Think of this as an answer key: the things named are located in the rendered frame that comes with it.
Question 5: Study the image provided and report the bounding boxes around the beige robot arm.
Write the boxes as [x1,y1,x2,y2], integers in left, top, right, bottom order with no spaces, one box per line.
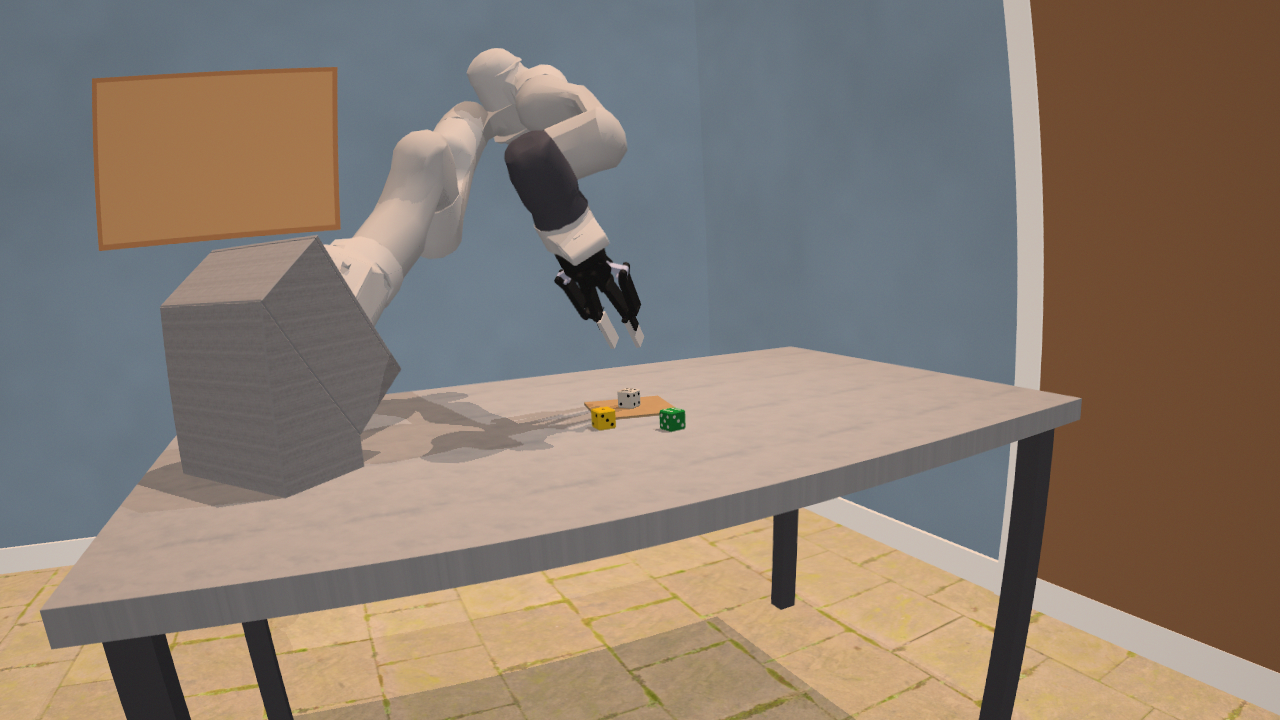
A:
[323,47,627,327]

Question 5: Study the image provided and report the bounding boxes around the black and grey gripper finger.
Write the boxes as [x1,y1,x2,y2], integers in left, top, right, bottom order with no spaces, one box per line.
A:
[589,261,644,348]
[554,269,620,348]

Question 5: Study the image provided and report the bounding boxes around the white die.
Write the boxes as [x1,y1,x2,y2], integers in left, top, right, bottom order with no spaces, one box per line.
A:
[618,388,641,409]

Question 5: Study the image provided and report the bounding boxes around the tan square mat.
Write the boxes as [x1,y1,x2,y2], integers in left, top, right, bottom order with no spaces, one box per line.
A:
[584,396,675,420]

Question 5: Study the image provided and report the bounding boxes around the yellow die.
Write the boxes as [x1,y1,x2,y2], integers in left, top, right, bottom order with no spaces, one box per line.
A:
[591,407,616,430]

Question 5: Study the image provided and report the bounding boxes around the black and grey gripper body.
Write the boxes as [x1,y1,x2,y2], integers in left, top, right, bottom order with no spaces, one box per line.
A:
[556,249,613,288]

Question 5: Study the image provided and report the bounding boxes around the green die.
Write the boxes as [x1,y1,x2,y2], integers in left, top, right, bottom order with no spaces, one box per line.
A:
[659,407,686,432]

